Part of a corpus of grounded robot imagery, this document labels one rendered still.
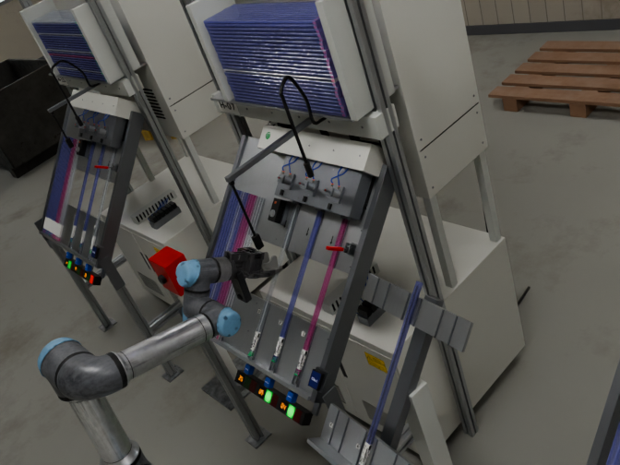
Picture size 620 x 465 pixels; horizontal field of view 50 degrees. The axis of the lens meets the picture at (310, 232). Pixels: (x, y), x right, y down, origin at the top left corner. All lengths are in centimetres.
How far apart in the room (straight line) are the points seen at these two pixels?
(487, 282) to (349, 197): 77
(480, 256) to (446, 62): 74
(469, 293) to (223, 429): 129
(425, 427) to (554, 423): 94
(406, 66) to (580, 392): 147
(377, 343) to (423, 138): 68
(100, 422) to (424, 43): 136
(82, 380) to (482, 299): 141
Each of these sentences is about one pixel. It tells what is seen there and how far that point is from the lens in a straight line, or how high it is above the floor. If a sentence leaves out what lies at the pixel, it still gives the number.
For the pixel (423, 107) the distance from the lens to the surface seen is 197.
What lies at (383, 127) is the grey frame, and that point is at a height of 134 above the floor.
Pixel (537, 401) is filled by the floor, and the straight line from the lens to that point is 274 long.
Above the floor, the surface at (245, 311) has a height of 81.
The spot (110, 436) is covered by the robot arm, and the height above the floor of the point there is 90.
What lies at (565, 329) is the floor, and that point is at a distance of 298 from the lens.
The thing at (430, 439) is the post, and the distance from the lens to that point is 186.
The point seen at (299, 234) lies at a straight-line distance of 208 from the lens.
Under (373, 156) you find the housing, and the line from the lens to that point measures 186.
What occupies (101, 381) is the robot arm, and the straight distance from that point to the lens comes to 170.
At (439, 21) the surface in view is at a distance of 200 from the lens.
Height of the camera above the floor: 212
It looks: 32 degrees down
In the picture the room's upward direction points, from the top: 21 degrees counter-clockwise
